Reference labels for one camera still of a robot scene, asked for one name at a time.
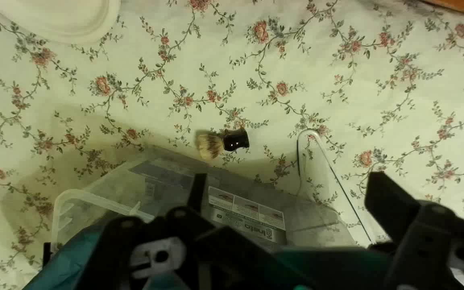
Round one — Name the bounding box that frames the clear plastic storage container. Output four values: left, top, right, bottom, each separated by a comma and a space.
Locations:
50, 152, 375, 270

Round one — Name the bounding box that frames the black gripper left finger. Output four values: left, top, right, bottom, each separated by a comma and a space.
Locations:
75, 174, 317, 290

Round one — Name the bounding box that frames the teal cloth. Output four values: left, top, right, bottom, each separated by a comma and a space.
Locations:
24, 228, 188, 290

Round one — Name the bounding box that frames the white round pillow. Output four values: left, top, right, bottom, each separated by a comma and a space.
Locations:
0, 0, 120, 44

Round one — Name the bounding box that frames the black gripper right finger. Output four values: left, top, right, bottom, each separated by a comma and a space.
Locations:
364, 173, 464, 290

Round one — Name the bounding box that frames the floral bed sheet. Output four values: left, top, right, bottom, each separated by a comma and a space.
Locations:
0, 0, 464, 290

